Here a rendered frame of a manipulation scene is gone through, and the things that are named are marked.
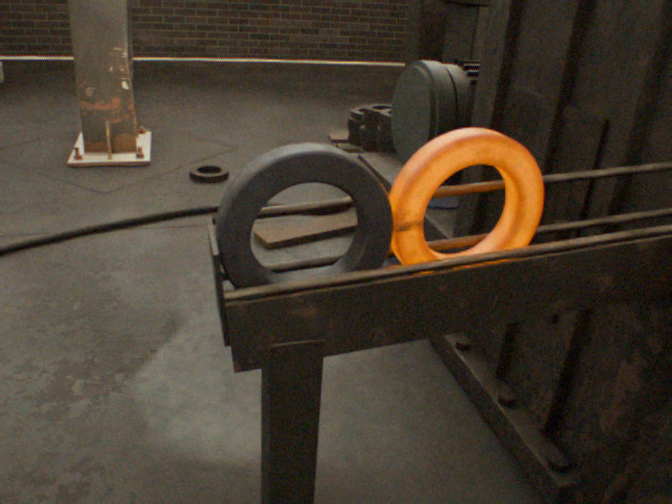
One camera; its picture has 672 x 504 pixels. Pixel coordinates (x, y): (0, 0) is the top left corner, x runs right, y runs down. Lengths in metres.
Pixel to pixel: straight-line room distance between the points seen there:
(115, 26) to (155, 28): 3.58
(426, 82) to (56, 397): 1.40
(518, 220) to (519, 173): 0.06
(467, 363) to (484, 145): 0.93
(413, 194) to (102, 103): 2.61
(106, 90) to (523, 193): 2.62
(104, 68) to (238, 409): 2.08
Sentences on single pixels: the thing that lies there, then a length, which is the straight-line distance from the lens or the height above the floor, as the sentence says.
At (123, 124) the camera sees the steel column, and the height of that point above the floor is 0.18.
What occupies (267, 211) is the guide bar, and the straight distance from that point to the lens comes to 0.65.
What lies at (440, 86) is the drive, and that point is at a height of 0.62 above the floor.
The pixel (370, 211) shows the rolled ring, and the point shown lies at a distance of 0.60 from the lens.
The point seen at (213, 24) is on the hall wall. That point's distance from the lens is 6.65.
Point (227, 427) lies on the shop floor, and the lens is 1.36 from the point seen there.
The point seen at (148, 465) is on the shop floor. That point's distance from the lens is 1.30.
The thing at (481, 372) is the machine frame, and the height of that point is 0.07.
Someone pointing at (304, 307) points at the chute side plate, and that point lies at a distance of 0.60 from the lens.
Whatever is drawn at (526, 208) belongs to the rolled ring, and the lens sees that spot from 0.70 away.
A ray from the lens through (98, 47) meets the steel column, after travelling 3.08.
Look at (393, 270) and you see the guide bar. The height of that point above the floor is 0.64.
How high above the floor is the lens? 0.92
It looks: 26 degrees down
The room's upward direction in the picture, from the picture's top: 4 degrees clockwise
